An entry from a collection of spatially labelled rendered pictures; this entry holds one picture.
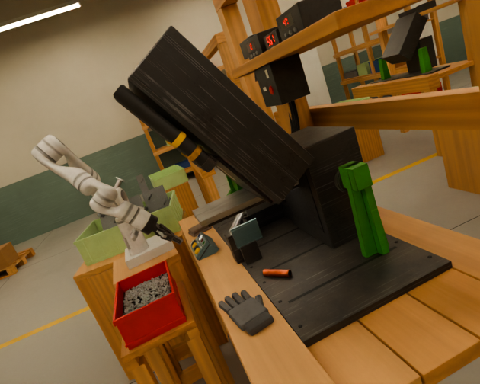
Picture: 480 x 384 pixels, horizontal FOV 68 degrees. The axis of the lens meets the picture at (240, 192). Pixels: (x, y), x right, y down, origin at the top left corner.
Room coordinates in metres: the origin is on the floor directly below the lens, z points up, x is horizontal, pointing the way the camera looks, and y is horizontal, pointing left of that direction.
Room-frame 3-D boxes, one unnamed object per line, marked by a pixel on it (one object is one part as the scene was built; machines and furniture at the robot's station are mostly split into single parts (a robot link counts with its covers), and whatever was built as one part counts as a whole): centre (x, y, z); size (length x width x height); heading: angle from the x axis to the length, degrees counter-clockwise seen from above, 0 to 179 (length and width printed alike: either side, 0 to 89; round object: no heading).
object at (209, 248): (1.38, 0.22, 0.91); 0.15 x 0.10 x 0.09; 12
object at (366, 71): (6.90, -3.37, 1.13); 2.48 x 0.54 x 2.27; 9
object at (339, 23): (1.30, -0.37, 1.52); 0.90 x 0.25 x 0.04; 12
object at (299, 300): (1.25, -0.11, 0.89); 1.10 x 0.42 x 0.02; 12
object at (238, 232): (1.13, 0.03, 0.97); 0.10 x 0.02 x 0.14; 102
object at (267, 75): (1.40, -0.29, 1.42); 0.17 x 0.12 x 0.15; 12
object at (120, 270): (1.69, 0.57, 0.83); 0.32 x 0.32 x 0.04; 15
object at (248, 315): (0.85, 0.09, 0.91); 0.20 x 0.11 x 0.03; 21
